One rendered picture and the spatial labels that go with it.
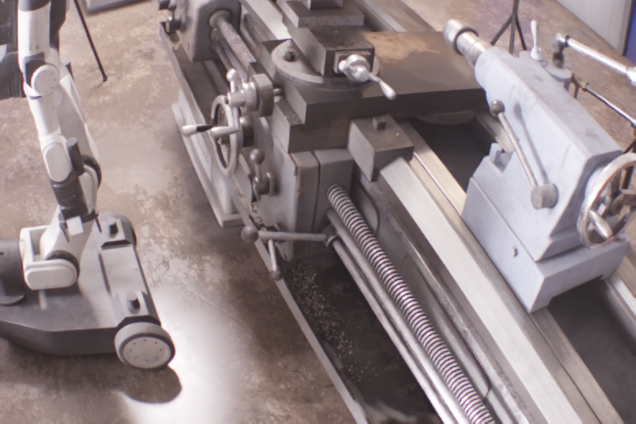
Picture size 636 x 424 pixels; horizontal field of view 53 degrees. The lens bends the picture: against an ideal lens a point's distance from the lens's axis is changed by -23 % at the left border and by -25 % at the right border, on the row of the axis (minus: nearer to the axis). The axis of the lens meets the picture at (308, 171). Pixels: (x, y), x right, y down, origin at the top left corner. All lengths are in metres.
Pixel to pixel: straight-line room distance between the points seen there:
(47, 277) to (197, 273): 0.69
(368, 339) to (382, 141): 0.50
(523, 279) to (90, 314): 1.34
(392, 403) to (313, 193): 0.56
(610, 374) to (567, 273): 0.31
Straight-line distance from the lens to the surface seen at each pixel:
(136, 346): 2.24
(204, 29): 2.64
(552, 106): 1.48
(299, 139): 1.80
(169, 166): 3.13
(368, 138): 1.75
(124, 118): 3.44
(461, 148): 2.07
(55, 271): 2.23
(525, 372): 1.36
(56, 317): 2.28
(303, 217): 1.87
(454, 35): 1.78
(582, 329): 1.65
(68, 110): 1.93
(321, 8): 1.88
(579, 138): 1.40
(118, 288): 2.33
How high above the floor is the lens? 1.82
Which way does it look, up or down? 36 degrees down
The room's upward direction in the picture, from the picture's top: 6 degrees clockwise
